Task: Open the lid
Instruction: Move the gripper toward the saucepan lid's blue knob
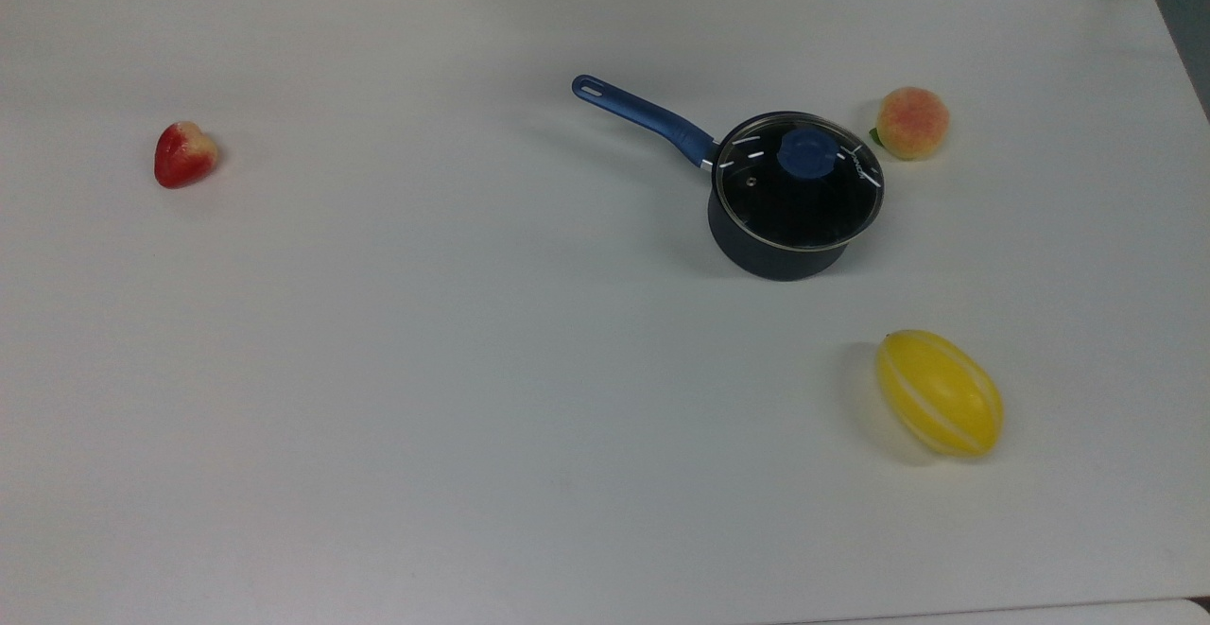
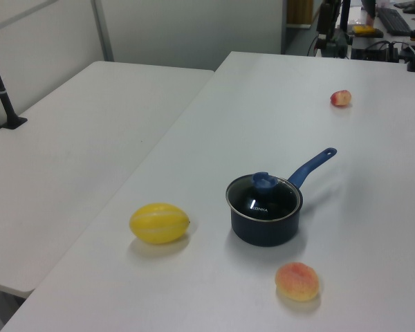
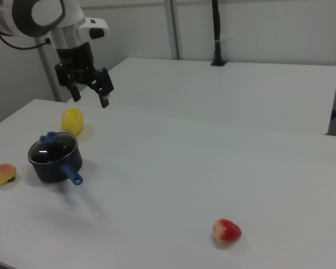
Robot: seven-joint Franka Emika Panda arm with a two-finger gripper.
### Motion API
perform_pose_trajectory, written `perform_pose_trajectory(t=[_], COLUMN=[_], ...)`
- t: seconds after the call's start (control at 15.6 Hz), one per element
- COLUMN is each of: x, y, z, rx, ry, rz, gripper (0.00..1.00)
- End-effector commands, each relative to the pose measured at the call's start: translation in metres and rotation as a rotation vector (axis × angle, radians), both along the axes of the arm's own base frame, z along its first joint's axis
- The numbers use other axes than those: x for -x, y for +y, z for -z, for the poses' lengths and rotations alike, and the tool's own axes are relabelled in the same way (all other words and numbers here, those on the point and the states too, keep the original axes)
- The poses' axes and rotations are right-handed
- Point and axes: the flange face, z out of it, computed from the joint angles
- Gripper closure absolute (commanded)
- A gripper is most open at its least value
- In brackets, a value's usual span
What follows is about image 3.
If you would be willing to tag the dark blue saucepan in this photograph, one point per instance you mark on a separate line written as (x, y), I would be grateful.
(53, 171)

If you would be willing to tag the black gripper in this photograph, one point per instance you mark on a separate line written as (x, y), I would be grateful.
(75, 60)

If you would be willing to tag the black camera stand pole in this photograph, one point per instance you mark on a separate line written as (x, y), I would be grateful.
(218, 53)

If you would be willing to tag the red toy strawberry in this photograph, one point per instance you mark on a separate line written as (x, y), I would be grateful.
(226, 231)

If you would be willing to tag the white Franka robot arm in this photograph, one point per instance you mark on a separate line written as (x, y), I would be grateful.
(72, 16)

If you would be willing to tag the orange toy peach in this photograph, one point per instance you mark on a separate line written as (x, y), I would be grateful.
(2, 175)

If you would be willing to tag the yellow toy melon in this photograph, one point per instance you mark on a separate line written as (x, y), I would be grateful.
(72, 120)

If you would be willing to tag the aluminium frame post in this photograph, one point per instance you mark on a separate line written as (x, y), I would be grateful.
(174, 28)

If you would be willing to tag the glass lid blue knob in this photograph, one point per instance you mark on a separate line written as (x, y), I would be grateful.
(56, 150)

